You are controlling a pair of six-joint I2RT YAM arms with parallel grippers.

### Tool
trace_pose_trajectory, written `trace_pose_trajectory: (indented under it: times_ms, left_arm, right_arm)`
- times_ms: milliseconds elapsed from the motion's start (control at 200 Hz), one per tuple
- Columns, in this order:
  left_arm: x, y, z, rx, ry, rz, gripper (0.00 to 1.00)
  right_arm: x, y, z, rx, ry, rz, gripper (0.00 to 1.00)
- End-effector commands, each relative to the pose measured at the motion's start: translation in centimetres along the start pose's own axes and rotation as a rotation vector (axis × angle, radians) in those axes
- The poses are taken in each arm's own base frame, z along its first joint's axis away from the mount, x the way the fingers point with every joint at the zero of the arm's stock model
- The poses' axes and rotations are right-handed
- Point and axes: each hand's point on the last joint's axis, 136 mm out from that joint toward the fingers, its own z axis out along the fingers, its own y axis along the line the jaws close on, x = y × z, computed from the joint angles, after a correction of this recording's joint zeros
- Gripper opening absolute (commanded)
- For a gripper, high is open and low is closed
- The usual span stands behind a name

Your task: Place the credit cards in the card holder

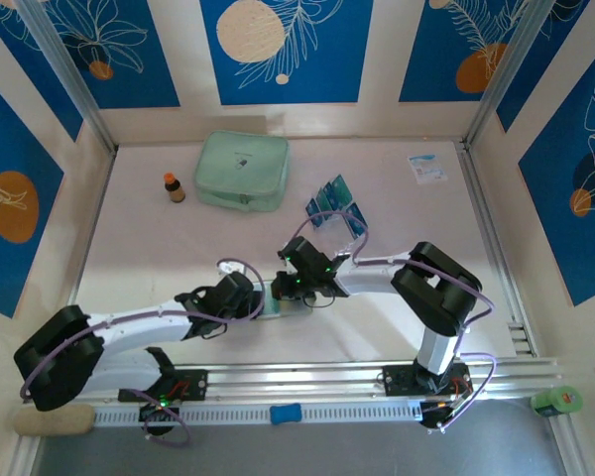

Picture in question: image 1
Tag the black electronics board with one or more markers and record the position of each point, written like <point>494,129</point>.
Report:
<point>436,416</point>
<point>166,414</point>

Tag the aluminium front rail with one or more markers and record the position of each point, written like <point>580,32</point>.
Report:
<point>302,377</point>

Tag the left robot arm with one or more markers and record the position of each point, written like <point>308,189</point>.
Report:
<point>144,324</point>

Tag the blue packets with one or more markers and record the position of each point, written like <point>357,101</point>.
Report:
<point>344,240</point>

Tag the beige foam block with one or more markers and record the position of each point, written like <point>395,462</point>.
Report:
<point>54,422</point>

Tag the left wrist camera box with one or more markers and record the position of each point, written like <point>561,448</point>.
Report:
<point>230,268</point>

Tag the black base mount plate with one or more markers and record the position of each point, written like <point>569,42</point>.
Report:
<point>198,384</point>
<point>396,382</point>

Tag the mint green zip pouch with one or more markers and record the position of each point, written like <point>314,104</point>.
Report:
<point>240,168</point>

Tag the white blue sachet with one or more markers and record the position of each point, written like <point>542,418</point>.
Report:
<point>428,169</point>

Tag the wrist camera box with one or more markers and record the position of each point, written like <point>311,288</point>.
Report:
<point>230,268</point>
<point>287,265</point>

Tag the brown bottle orange cap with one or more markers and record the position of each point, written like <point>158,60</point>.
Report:
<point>175,191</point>

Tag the aluminium corner post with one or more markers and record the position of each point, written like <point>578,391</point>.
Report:
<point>69,79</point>
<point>508,74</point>

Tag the blue floral wall panel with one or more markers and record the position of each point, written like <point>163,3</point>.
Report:
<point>22,47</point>
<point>139,59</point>
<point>426,49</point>
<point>337,74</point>
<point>30,139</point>
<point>560,49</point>
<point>550,223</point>

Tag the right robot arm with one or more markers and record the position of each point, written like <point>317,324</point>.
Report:
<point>377,277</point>

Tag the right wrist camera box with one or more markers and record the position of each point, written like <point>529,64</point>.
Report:
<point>287,265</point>

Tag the blue credit card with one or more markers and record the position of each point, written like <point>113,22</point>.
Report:
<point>316,215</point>
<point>357,218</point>
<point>328,194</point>

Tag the blue clip on rail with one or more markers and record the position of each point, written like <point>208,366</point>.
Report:
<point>286,414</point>

